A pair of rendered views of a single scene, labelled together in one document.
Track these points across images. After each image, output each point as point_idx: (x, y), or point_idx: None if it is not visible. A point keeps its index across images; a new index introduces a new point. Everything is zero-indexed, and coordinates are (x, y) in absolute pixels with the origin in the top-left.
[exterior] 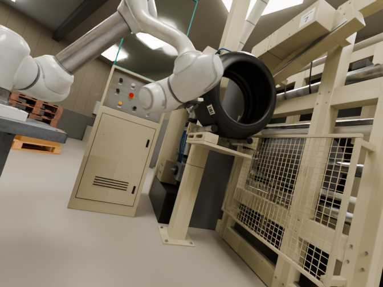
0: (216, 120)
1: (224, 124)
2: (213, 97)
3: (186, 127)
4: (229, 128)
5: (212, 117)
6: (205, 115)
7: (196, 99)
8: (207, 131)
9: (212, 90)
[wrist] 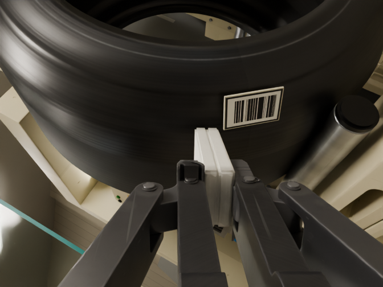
0: (314, 90)
1: (346, 52)
2: (185, 77)
3: (224, 230)
4: (366, 33)
5: (293, 112)
6: (262, 150)
7: (214, 190)
8: (346, 156)
9: (143, 76)
